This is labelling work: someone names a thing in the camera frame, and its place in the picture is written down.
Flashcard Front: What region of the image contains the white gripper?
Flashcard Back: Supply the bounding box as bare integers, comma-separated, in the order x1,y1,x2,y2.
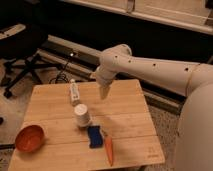
95,66,116,100

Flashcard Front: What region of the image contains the orange pepper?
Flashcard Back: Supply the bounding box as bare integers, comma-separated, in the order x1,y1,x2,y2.
104,136,114,165

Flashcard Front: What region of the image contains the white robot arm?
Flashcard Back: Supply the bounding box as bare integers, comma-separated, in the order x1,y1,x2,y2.
95,44,213,171

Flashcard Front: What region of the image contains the orange ceramic bowl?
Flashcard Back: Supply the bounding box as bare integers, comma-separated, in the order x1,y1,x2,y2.
15,125,45,153

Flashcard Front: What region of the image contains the white tube bottle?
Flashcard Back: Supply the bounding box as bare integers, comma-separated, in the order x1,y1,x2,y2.
70,79,80,106

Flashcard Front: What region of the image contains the white paper cup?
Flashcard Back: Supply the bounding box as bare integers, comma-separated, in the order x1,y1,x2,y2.
74,104,91,127

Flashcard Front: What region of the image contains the blue sponge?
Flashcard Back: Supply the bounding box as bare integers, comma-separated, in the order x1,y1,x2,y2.
87,126,103,148

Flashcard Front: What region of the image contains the black office chair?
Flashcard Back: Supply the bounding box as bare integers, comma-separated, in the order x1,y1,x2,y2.
0,25,61,98

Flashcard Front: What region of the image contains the black cable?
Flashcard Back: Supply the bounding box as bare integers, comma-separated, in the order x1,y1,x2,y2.
49,53,74,85

